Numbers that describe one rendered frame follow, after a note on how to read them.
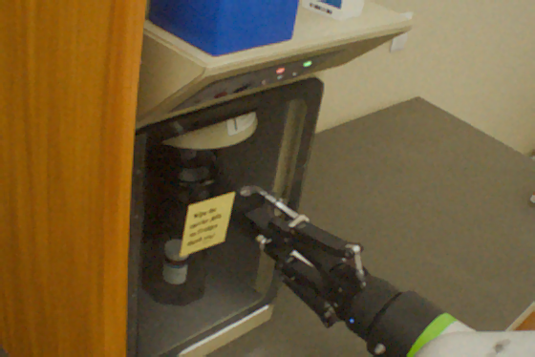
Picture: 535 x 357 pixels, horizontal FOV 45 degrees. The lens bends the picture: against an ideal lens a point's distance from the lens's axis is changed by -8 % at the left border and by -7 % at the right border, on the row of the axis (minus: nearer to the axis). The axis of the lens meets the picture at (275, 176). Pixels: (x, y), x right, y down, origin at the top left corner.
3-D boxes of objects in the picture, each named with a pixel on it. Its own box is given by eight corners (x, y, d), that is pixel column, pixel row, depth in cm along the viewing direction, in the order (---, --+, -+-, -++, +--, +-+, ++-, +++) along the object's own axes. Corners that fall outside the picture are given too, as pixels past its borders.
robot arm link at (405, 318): (410, 340, 71) (387, 393, 75) (464, 294, 78) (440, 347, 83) (368, 309, 74) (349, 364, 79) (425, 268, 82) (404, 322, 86)
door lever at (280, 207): (234, 234, 91) (236, 218, 90) (284, 210, 98) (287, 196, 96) (262, 255, 88) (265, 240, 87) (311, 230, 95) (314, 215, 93)
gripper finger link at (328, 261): (341, 297, 81) (345, 289, 80) (277, 242, 87) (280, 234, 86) (361, 284, 84) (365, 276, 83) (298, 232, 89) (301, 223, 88)
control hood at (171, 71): (120, 114, 68) (128, 22, 62) (328, 58, 89) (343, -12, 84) (191, 167, 62) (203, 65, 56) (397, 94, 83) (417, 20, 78)
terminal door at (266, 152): (121, 382, 90) (128, 130, 69) (273, 300, 110) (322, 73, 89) (124, 386, 90) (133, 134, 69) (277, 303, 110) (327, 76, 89)
